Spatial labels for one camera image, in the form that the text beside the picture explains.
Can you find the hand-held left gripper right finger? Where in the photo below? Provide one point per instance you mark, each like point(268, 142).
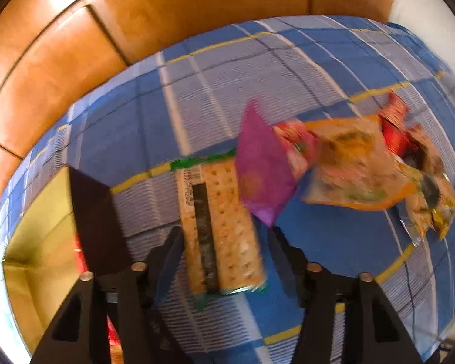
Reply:
point(285, 269)

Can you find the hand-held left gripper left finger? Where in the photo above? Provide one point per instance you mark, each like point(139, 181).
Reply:
point(167, 265)

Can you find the cracker packet with green ends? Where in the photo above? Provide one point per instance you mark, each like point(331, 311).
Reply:
point(231, 212)

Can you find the large red snack packet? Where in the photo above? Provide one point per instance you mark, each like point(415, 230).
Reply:
point(80, 252)

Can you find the purple snack packet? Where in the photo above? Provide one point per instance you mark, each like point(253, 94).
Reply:
point(258, 174)

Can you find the gold tin box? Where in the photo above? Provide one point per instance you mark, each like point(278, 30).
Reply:
point(41, 227)

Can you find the yellow snack packet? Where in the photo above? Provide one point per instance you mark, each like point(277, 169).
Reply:
point(438, 201)

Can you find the shiny red snack packet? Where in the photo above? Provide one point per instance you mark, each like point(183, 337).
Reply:
point(394, 136)

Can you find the large orange snack bag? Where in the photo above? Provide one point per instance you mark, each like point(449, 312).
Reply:
point(356, 167)

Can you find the pink red snack packet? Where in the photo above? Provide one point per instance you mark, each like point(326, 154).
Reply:
point(295, 144)

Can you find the blue plaid bed sheet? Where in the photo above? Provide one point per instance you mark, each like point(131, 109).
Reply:
point(326, 64)

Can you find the wooden panelled headboard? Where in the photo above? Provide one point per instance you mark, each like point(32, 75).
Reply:
point(174, 7)

